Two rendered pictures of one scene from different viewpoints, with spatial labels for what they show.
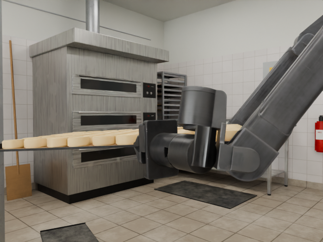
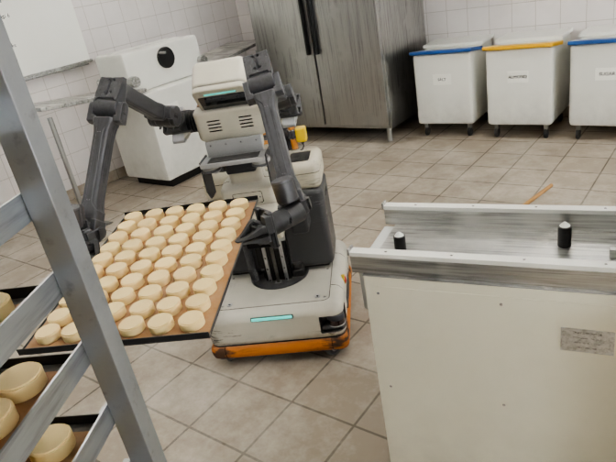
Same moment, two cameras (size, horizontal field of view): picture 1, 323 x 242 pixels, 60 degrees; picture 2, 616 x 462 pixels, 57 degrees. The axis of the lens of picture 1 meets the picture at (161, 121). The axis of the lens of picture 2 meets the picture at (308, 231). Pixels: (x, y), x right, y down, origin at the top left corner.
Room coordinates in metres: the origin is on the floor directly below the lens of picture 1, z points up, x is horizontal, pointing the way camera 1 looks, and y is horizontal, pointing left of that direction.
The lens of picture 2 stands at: (0.46, 1.32, 1.58)
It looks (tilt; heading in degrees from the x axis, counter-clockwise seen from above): 25 degrees down; 267
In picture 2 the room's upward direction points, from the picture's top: 11 degrees counter-clockwise
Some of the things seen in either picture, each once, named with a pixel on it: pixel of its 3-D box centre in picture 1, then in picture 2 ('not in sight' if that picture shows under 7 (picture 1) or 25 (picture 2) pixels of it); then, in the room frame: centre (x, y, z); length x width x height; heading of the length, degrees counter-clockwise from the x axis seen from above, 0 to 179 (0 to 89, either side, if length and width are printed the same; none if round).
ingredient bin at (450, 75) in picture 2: not in sight; (455, 86); (-1.33, -3.72, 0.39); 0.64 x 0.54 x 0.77; 50
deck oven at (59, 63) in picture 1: (102, 118); not in sight; (4.03, 0.85, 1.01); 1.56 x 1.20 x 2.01; 137
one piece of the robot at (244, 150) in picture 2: not in sight; (237, 166); (0.58, -0.81, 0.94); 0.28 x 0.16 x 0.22; 168
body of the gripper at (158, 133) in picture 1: (168, 149); (273, 224); (0.48, -0.01, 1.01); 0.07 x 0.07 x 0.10; 33
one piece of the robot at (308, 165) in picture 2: not in sight; (269, 207); (0.50, -1.18, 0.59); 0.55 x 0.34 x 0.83; 168
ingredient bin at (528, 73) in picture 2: not in sight; (528, 84); (-1.80, -3.27, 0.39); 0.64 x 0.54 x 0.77; 48
